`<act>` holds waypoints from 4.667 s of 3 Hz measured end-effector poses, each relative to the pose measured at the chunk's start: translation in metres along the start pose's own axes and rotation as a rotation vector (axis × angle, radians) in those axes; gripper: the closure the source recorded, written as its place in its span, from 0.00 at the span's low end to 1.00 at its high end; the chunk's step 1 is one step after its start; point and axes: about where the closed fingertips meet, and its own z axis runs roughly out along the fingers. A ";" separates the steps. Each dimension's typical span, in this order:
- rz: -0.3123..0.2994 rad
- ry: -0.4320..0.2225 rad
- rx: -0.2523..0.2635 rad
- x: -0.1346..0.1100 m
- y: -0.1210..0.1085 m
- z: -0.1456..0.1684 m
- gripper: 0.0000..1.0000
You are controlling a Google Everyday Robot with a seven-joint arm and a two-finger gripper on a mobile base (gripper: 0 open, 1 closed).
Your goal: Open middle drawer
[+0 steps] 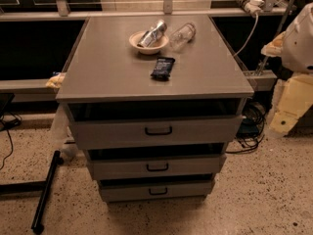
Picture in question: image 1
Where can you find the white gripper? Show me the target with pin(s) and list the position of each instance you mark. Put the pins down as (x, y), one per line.
(299, 51)

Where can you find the grey drawer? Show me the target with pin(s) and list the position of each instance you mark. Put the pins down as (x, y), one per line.
(105, 134)
(156, 191)
(103, 168)

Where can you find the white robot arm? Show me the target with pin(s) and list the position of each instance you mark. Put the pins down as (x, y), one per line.
(298, 47)

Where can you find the grey drawer cabinet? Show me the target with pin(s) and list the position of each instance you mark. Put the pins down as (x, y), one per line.
(107, 79)

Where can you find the white power strip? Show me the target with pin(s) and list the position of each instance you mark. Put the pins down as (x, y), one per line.
(252, 7)

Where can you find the clear plastic bottle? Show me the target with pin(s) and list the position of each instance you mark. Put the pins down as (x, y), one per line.
(182, 36)

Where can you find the dark blue snack packet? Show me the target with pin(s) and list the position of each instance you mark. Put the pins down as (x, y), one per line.
(163, 68)

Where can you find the beige ceramic bowl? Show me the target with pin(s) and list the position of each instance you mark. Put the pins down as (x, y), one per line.
(154, 48)

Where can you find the silver can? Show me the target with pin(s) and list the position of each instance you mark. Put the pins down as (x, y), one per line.
(154, 34)

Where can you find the yellow cloth rag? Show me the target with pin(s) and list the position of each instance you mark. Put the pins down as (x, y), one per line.
(56, 80)

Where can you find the black metal stand leg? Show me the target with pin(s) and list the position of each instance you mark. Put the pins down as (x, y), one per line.
(37, 227)

